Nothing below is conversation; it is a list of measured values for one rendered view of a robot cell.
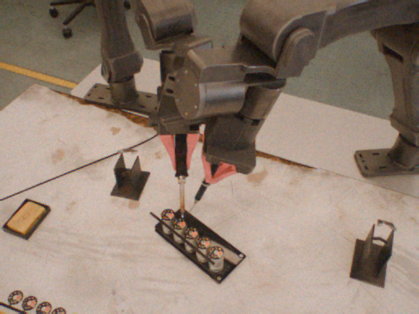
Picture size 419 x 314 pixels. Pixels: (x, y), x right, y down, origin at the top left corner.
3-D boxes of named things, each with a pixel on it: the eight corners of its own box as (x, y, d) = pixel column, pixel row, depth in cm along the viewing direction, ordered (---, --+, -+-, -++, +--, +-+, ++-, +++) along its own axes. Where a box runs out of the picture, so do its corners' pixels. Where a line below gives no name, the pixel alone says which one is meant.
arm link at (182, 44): (237, 78, 63) (220, -4, 58) (189, 97, 60) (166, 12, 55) (200, 71, 73) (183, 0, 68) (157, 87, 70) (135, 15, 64)
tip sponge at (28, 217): (28, 202, 82) (25, 197, 81) (51, 209, 81) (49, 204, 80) (3, 231, 77) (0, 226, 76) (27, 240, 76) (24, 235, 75)
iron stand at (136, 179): (148, 192, 88) (152, 147, 86) (134, 204, 80) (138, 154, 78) (121, 187, 89) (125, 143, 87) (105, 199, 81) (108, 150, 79)
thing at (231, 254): (154, 233, 77) (154, 229, 76) (182, 209, 81) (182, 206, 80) (219, 287, 70) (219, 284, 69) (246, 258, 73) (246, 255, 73)
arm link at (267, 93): (230, 129, 49) (252, 85, 44) (208, 96, 52) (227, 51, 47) (274, 123, 53) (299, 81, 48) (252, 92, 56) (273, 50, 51)
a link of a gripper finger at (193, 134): (200, 175, 71) (199, 122, 68) (159, 177, 71) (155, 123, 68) (200, 162, 78) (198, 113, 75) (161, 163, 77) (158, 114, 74)
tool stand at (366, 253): (380, 271, 76) (398, 216, 73) (385, 297, 67) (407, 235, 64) (348, 262, 77) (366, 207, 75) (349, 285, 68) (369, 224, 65)
